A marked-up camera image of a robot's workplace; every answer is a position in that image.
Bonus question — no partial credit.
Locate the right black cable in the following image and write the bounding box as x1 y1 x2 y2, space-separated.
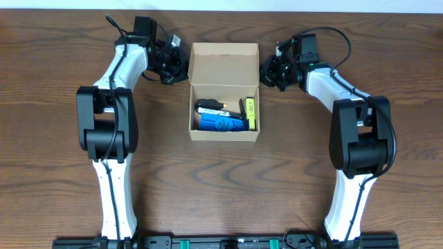
276 26 398 246

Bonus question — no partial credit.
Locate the blue plastic tool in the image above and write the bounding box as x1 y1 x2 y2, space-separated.
199 113 247 132

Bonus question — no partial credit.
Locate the cardboard box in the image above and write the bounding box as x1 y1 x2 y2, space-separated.
188 42 260 142

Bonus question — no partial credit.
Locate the red black stapler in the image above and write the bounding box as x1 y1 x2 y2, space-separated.
239 99 249 131

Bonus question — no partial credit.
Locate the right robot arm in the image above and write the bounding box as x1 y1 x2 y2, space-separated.
260 30 397 248

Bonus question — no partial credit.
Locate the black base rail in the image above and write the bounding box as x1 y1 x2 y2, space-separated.
52 230 400 249

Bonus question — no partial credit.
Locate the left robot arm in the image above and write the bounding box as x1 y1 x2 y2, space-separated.
76 15 189 248

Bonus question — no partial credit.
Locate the black white marker pen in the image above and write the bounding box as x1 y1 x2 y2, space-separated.
195 107 242 119

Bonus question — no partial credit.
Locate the yellow highlighter pen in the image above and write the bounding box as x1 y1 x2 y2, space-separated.
244 97 256 131

